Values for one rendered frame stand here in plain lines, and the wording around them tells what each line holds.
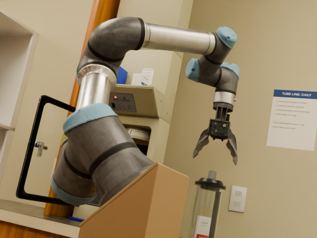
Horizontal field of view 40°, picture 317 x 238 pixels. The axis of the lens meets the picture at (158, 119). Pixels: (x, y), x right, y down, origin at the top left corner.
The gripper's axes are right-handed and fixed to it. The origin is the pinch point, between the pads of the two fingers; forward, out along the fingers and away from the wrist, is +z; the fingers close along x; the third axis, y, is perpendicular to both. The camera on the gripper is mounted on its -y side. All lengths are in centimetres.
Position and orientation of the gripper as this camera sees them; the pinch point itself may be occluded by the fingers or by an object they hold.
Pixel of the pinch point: (214, 162)
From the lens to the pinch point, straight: 155.7
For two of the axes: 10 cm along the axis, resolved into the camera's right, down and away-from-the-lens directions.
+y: -1.6, -2.3, -9.6
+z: -1.9, 9.6, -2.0
